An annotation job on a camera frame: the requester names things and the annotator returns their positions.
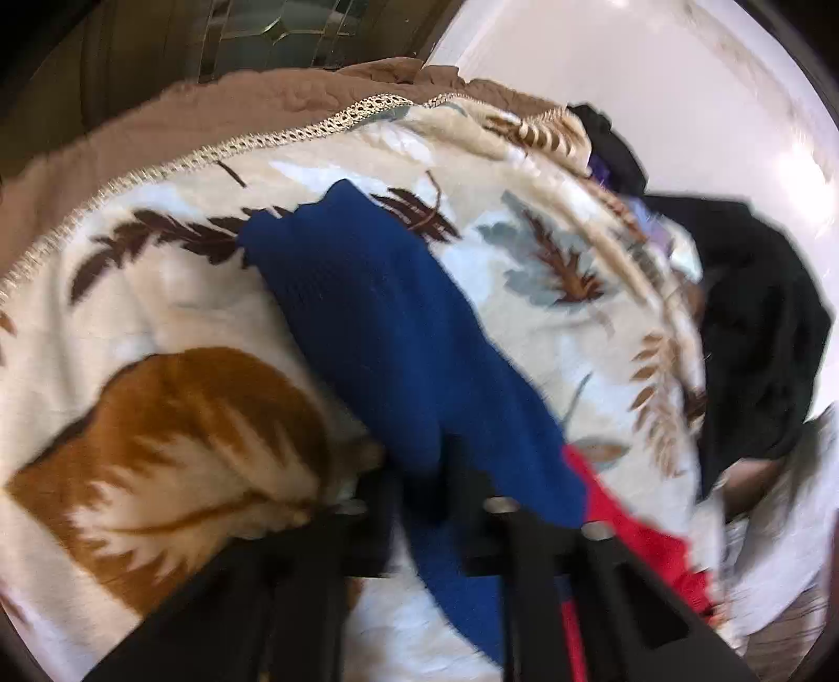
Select small dark purple clothes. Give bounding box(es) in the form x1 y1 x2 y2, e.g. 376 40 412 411
569 104 649 197

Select brown bedspread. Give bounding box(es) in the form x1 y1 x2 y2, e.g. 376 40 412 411
2 57 556 274

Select leaf pattern fleece blanket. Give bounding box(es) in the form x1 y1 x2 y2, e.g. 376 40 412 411
2 95 717 680

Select blue and red knit sweater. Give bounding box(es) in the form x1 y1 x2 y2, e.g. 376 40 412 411
238 180 713 660

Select black garment pile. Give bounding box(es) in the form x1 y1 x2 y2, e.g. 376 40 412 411
644 195 832 499

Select wooden glass door cabinet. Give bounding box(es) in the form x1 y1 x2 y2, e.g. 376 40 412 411
2 0 461 178

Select grey quilted pillow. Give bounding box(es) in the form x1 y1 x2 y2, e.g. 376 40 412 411
723 405 837 641

